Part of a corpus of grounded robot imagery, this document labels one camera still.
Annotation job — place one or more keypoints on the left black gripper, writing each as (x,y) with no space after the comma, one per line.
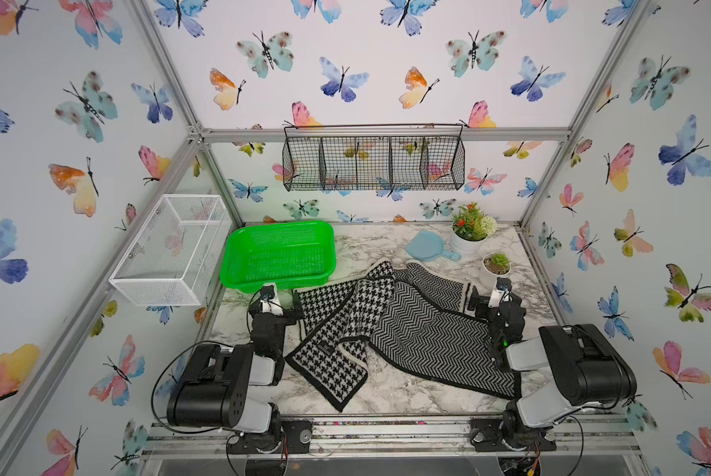
(289,314)

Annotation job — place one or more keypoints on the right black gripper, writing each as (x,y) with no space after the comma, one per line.
(483,304)

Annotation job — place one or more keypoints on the black white knitted scarf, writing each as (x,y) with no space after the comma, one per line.
(411,317)

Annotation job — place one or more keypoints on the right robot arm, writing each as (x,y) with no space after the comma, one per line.
(587,374)

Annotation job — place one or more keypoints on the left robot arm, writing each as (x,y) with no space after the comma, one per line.
(212,392)

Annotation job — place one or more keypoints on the green plastic basket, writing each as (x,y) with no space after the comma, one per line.
(290,256)

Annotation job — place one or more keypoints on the succulent in white pot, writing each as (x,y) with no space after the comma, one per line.
(494,266)

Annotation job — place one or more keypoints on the flower plant in white pot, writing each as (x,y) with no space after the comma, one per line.
(470,227)

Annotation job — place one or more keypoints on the light blue plastic scoop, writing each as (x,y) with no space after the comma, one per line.
(428,246)

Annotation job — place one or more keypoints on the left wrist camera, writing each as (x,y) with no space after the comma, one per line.
(269,300)

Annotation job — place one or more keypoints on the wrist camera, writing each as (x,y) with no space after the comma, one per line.
(269,300)
(501,292)

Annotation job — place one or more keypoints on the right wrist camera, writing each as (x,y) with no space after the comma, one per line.
(501,292)

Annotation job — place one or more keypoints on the white wire mesh basket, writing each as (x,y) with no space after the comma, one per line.
(174,255)

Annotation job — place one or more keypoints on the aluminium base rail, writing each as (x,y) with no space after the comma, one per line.
(401,436)

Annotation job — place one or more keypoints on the black wire wall basket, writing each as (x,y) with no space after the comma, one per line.
(357,158)

